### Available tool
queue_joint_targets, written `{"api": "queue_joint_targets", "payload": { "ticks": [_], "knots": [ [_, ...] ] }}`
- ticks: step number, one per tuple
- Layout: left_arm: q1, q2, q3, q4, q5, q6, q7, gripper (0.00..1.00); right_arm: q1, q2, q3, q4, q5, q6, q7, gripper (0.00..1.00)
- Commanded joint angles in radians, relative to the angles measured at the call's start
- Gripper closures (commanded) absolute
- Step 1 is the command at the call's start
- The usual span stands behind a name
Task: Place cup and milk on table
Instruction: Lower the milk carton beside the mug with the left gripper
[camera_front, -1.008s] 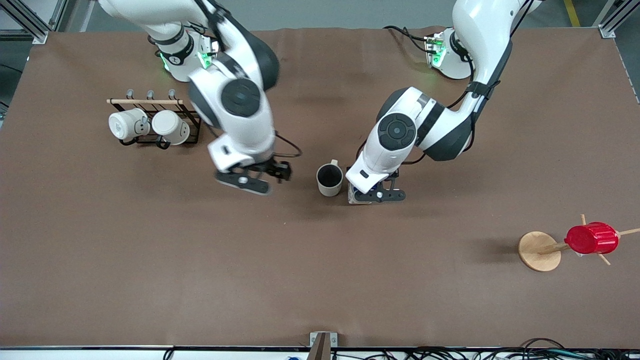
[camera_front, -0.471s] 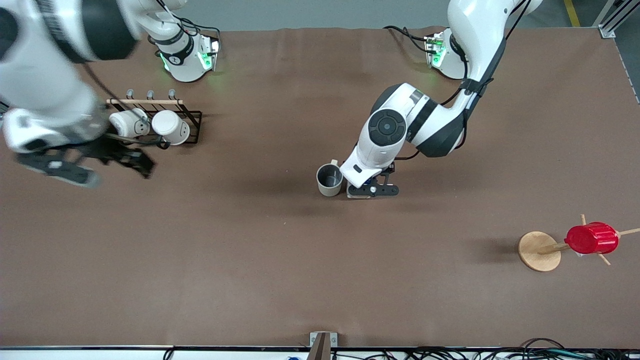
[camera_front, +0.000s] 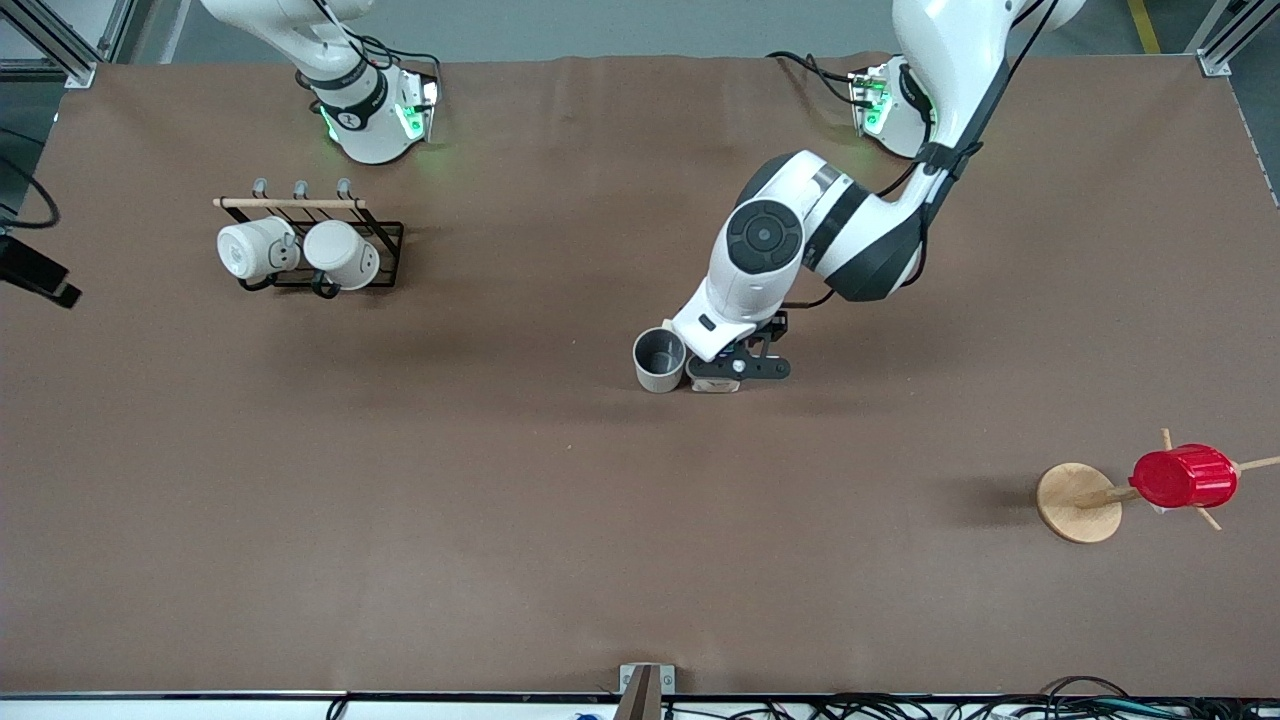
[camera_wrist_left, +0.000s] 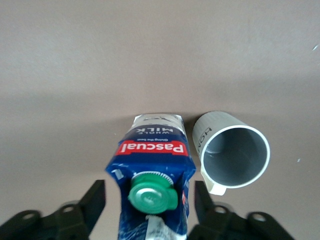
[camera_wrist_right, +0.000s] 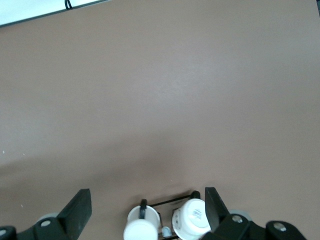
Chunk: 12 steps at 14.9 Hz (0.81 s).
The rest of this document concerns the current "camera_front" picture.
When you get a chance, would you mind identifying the grey ceramic mug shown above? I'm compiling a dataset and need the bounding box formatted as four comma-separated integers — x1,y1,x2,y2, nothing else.
632,327,688,395

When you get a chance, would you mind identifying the red ribbed plastic cup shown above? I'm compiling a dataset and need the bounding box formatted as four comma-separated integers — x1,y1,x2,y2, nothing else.
1130,444,1239,510

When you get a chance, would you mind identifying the white mug with round print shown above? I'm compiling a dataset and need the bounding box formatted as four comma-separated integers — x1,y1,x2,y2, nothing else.
217,216,301,283

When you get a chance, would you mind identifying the wooden mug tree stand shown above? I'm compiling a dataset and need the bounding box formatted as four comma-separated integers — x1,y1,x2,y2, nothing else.
1036,428,1280,545

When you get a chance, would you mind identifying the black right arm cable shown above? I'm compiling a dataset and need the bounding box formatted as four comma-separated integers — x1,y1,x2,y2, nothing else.
0,128,61,233

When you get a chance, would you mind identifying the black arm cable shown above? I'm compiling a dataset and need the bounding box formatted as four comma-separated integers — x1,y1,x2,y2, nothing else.
0,128,61,233
785,0,1061,311

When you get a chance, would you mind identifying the aluminium frame profile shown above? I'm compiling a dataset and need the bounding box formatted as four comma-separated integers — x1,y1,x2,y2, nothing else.
0,0,141,89
1195,0,1280,79

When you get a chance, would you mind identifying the black left base cable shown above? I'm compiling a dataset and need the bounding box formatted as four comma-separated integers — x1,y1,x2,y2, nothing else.
766,50,869,107

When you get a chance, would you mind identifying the black base cable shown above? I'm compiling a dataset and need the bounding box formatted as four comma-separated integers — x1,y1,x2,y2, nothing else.
766,50,869,107
300,0,443,91

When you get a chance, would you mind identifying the white mug with black handle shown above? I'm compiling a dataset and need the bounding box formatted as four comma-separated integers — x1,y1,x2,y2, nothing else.
303,220,382,299

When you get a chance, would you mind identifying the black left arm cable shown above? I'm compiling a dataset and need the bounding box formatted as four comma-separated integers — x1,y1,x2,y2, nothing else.
785,0,1061,311

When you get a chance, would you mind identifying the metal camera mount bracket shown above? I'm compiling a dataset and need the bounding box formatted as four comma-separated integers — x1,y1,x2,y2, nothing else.
612,663,677,720

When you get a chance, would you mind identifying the black wire mug rack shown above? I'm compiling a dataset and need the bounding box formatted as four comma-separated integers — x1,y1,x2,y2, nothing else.
213,178,405,299

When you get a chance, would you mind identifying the black right base cable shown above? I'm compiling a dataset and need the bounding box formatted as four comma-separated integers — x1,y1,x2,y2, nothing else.
300,0,443,91

